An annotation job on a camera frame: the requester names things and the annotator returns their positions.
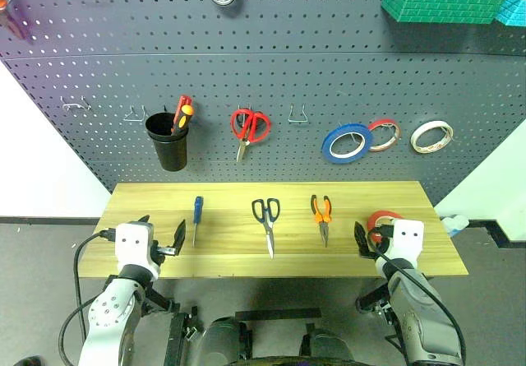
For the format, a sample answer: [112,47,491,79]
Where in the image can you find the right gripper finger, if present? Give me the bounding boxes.
[353,220,376,258]

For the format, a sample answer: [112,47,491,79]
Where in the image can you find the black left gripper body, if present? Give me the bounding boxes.
[149,239,179,266]

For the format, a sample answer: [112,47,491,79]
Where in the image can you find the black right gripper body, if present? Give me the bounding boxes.
[369,236,395,261]

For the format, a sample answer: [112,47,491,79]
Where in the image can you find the wide red tape roll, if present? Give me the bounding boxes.
[366,210,404,244]

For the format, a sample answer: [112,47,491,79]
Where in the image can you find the orange handled pliers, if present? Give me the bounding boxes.
[310,194,334,248]

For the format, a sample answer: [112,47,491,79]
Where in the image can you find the grey metal pegboard wall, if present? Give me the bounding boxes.
[0,0,526,207]

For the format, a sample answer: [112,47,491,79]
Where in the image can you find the black plastic cup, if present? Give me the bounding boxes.
[145,112,191,173]

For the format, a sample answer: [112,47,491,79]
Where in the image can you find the clear plastic water bottle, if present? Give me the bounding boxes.
[440,214,471,239]

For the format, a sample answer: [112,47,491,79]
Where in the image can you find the blue tape roll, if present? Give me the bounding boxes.
[321,123,374,164]

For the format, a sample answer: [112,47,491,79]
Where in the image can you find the metal pegboard hook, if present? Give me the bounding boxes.
[122,104,148,122]
[287,103,308,125]
[60,95,93,113]

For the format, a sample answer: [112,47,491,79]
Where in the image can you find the grey rounded robot body shape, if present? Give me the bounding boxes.
[192,316,244,366]
[299,325,357,366]

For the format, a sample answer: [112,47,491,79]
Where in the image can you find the thin red tape roll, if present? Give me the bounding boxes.
[367,117,402,153]

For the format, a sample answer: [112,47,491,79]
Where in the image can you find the black flat bar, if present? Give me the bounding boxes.
[234,308,322,322]

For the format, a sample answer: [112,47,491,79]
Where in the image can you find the white tape roll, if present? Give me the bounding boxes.
[408,119,454,154]

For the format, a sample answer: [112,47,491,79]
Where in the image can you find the dark curved robot body rim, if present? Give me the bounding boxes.
[228,354,365,366]

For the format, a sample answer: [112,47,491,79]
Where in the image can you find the black round floor object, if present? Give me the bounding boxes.
[11,354,44,366]

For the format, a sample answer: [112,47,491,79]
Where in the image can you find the green brick pattern box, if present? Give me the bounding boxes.
[381,0,510,25]

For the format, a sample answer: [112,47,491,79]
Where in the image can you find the cyan brick pattern box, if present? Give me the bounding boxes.
[493,0,526,27]

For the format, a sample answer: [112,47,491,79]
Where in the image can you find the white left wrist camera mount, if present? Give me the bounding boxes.
[115,220,160,281]

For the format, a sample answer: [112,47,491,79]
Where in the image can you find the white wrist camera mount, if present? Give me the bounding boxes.
[115,220,160,281]
[390,218,425,269]

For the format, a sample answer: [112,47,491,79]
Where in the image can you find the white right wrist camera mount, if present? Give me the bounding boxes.
[390,218,425,269]

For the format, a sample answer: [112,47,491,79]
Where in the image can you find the blue handled screwdriver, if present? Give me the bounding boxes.
[191,195,205,248]

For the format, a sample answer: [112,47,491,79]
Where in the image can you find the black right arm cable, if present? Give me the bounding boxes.
[367,224,468,366]

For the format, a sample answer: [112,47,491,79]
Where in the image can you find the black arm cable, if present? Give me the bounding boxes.
[57,228,119,366]
[367,224,468,366]

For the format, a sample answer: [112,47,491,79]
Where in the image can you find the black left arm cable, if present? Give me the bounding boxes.
[57,228,119,366]

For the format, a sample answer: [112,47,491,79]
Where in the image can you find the black handled scissors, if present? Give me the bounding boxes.
[251,197,282,260]

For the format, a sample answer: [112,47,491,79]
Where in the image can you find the red orange handled screwdriver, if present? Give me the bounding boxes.
[170,95,195,137]

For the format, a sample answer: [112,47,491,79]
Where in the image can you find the red handled scissors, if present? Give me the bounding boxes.
[229,108,273,164]

